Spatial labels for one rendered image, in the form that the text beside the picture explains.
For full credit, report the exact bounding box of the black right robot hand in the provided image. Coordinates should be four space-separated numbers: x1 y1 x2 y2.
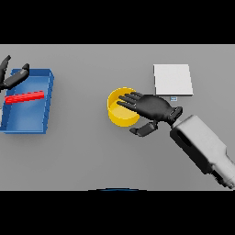
116 91 184 138

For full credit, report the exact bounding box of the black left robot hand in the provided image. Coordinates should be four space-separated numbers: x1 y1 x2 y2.
0 54 30 92

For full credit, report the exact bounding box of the pale square measuring scale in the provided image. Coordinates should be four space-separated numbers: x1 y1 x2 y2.
152 63 195 102

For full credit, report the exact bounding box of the red beaker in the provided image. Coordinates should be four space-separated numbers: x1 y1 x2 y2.
5 90 45 105

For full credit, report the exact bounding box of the blue tray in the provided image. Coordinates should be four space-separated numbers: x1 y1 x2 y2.
0 68 55 135

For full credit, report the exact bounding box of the yellow bowl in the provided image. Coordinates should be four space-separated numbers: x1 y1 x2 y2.
106 86 140 128

